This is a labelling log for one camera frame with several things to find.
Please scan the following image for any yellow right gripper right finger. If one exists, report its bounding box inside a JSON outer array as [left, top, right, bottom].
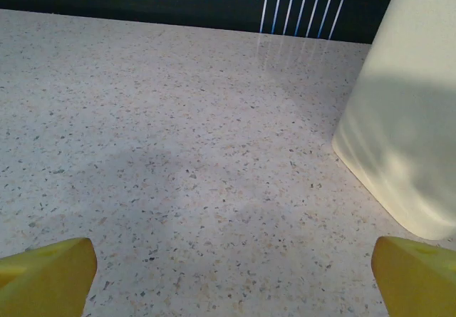
[[371, 236, 456, 317]]

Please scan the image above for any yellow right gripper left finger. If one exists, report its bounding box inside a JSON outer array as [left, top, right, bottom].
[[0, 237, 98, 317]]

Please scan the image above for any cream knife holder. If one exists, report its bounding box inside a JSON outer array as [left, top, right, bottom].
[[331, 0, 456, 241]]

